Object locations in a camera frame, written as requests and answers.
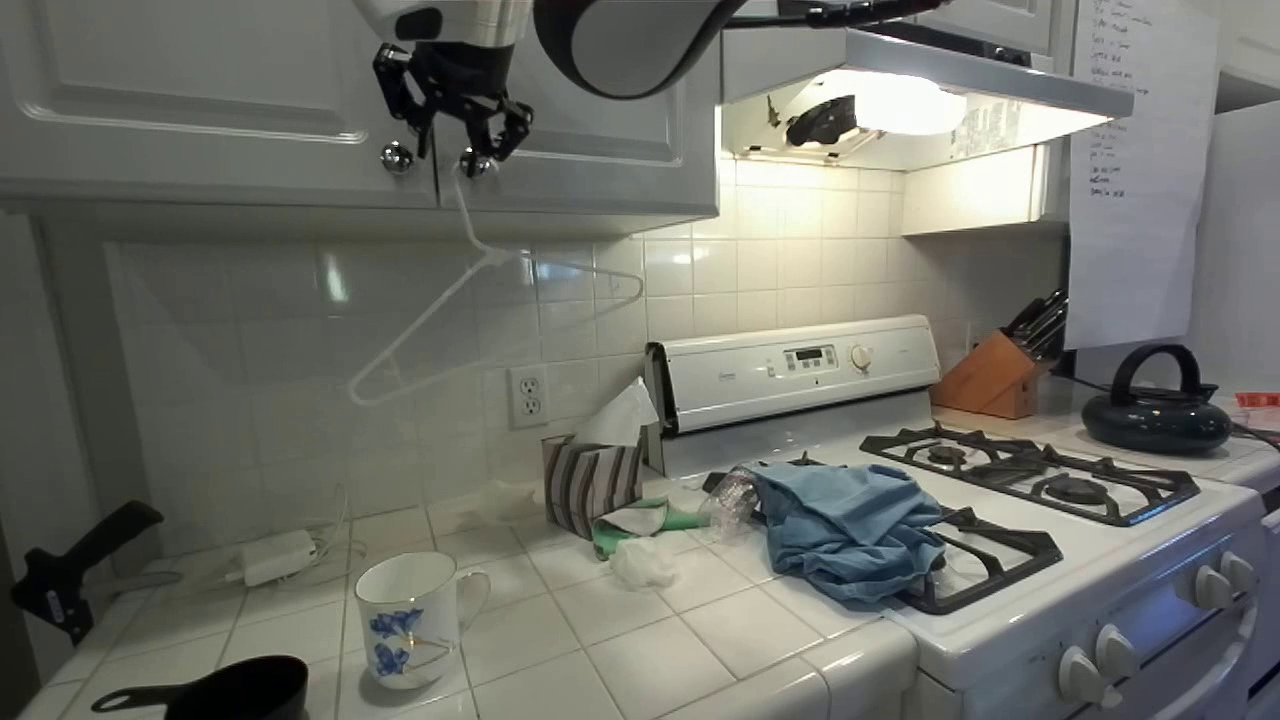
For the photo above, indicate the clear plastic bottle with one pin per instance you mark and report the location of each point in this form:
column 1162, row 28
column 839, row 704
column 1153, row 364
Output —
column 729, row 488

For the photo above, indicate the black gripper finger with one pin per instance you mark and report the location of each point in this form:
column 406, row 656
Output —
column 501, row 132
column 406, row 113

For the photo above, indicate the white mug blue flowers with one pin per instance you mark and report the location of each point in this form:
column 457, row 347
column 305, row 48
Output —
column 406, row 623

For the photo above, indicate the red white packet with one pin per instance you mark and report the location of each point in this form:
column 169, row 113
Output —
column 1257, row 409

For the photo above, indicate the wooden knife block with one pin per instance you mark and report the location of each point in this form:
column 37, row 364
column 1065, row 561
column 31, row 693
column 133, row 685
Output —
column 987, row 383

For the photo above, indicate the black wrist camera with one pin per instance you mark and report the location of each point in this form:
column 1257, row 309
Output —
column 421, row 20

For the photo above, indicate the white range hood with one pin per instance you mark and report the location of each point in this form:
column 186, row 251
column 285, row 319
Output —
column 961, row 80

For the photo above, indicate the chrome round cabinet knob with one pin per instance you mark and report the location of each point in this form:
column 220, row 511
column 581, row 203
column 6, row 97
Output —
column 399, row 159

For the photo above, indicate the blue cloth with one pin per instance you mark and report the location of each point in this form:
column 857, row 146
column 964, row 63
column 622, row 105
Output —
column 852, row 533

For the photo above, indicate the white gas stove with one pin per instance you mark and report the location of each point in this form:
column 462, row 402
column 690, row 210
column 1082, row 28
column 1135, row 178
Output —
column 1065, row 586

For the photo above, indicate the green cleaning cloth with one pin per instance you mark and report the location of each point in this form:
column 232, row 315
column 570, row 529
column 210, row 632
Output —
column 666, row 523

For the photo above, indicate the crumpled clear plastic wrap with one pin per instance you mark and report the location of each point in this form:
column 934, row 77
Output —
column 641, row 561

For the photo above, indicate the black frying pan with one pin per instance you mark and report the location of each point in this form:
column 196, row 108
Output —
column 254, row 691

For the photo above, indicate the white wall outlet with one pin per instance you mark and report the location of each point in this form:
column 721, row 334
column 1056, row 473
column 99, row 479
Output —
column 528, row 398

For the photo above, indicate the white upper cabinet body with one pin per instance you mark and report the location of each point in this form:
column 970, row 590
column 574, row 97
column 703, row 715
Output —
column 264, row 221

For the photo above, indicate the black kettle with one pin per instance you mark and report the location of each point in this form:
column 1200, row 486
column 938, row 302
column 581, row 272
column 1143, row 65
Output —
column 1153, row 412

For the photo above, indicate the black hood lamp socket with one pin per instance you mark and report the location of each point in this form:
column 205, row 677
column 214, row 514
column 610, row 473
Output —
column 820, row 123

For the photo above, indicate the white upper cabinet door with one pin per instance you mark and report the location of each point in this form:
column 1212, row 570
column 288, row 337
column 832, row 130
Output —
column 615, row 146
column 175, row 80

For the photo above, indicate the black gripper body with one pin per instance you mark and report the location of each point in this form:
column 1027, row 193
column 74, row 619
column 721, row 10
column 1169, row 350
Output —
column 455, row 70

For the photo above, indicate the white handwritten paper sheet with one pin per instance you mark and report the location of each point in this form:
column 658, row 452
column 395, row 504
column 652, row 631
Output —
column 1146, row 174

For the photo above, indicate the white stove knob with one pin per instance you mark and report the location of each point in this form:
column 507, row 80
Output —
column 1118, row 651
column 1082, row 677
column 1242, row 570
column 1210, row 590

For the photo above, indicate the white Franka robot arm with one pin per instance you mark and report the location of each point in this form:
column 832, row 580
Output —
column 625, row 41

